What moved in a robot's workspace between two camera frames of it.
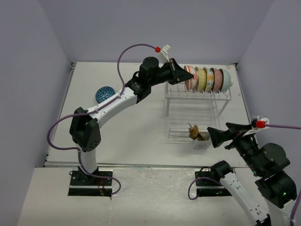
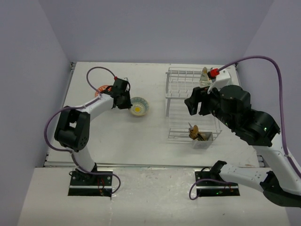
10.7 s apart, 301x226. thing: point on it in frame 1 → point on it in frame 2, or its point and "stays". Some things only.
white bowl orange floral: (191, 84) → (102, 88)
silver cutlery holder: (205, 144) stays
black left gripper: (178, 74) → (128, 104)
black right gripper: (217, 136) → (199, 94)
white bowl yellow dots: (201, 80) → (140, 106)
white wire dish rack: (188, 110) stays
